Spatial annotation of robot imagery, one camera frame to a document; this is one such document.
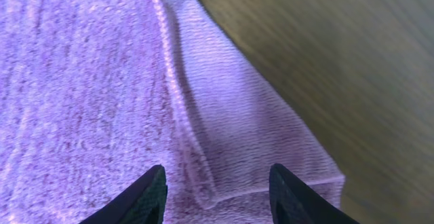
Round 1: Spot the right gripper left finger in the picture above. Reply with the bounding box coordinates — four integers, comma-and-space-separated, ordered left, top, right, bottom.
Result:
79, 165, 167, 224

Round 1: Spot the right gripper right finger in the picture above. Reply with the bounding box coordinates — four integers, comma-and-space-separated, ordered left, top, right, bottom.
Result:
269, 164, 359, 224

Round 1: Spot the purple microfiber cloth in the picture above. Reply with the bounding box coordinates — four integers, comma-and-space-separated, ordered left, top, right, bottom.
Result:
1, 0, 344, 223

